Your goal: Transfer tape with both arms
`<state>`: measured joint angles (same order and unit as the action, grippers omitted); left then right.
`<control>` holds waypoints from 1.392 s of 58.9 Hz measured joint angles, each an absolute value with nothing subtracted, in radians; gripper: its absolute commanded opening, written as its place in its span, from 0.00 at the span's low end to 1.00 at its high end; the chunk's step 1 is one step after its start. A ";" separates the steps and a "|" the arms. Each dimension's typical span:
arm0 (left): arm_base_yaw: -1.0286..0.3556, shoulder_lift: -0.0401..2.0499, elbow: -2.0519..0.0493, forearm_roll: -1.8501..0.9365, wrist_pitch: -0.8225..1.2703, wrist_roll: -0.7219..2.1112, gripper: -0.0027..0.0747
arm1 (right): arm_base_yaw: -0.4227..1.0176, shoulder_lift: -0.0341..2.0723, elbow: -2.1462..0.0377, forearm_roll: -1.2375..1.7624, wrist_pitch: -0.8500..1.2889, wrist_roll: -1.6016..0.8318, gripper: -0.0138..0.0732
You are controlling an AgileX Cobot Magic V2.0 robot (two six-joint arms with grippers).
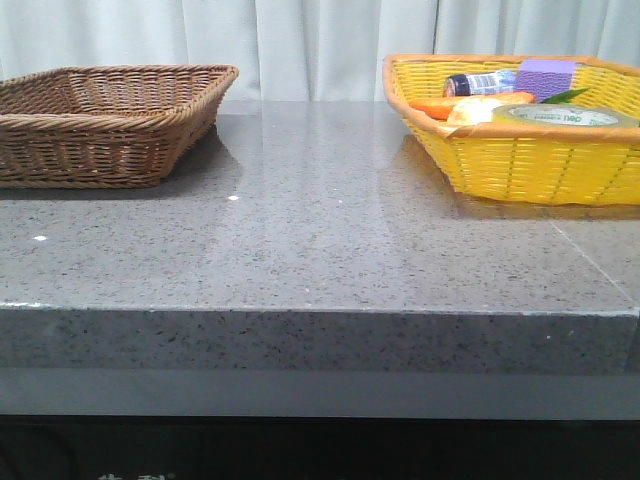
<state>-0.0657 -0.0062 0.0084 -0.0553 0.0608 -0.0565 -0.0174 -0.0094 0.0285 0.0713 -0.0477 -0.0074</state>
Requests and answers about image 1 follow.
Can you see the yellow woven plastic basket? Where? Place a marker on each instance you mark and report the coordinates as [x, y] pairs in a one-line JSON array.
[[513, 162]]

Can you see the yellowish packing tape roll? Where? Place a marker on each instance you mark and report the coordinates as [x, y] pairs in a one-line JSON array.
[[563, 115]]

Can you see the orange carrot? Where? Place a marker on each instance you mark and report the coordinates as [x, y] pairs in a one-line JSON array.
[[440, 108]]

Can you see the white curtain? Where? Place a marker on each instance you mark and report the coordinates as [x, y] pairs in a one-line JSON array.
[[306, 50]]

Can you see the pale bread roll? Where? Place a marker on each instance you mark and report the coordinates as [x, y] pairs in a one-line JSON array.
[[474, 110]]

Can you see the small dark-capped bottle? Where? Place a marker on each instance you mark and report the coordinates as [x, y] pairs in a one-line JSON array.
[[468, 84]]

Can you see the brown wicker basket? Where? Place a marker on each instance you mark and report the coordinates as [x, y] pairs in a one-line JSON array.
[[121, 126]]

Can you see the purple sponge block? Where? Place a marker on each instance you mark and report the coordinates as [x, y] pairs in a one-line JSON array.
[[545, 78]]

